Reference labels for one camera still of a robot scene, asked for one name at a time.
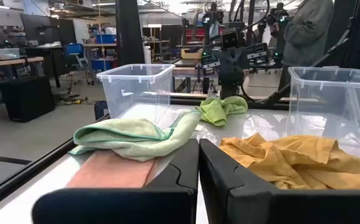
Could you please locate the clear plastic basket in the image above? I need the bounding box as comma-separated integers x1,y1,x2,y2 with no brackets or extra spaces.
96,63,176,125
287,66,360,158

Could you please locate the black floor box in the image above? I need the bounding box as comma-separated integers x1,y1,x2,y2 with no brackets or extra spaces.
0,76,56,123

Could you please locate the mustard yellow microfiber towel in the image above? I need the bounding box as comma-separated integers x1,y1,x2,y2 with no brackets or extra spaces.
219,133,360,190

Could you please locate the wooden workbench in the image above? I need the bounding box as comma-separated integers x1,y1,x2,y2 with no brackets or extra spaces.
0,56,45,68

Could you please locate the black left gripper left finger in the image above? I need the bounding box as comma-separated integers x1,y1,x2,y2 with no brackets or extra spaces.
31,138,200,224

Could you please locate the lime green microfiber towel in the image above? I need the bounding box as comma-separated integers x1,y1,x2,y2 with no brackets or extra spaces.
195,95,249,127

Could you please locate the black square pillar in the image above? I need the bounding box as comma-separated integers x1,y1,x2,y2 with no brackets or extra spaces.
115,0,146,66

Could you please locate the blue chair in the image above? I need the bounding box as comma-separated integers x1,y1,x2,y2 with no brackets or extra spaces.
64,43,89,69

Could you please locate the black rig upright post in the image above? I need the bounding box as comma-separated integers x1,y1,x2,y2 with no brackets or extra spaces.
332,0,360,75

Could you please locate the black metal table frame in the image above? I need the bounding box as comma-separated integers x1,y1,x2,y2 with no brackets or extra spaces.
0,93,360,215

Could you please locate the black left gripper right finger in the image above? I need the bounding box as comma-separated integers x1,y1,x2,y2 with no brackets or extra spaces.
199,138,360,224

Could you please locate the person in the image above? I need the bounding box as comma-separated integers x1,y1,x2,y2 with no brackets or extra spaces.
278,0,335,94

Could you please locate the blue storage bin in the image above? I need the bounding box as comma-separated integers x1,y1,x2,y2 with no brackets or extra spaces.
92,58,114,71
96,34,117,44

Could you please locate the pale green microfiber towel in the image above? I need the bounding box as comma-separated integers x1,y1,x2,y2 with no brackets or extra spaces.
67,110,203,162

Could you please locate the black labelled equipment case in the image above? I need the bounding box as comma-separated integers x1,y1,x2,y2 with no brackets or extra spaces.
200,51,221,70
246,42,270,67

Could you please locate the white cylinder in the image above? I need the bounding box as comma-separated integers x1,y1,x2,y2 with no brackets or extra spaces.
143,45,152,65

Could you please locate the black camera rig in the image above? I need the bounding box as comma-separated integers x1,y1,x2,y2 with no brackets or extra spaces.
202,1,225,41
265,2,290,35

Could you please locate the black background monitor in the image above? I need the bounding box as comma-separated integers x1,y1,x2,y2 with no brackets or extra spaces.
20,14,52,46

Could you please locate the yellow cardboard box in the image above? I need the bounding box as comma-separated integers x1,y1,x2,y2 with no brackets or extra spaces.
180,48,204,60

